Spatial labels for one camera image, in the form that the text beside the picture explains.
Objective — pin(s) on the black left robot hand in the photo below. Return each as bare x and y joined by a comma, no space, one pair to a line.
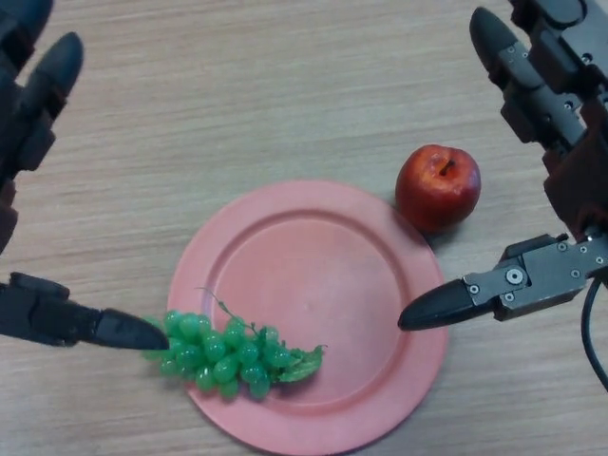
28,128

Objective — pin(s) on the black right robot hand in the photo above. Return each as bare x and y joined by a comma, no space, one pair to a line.
570,95

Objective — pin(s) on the red apple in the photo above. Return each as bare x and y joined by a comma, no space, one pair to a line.
437,195

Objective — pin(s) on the green grapes bunch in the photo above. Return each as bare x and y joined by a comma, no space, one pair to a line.
214,351

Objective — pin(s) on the pink round plate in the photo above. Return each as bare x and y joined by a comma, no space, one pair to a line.
323,266

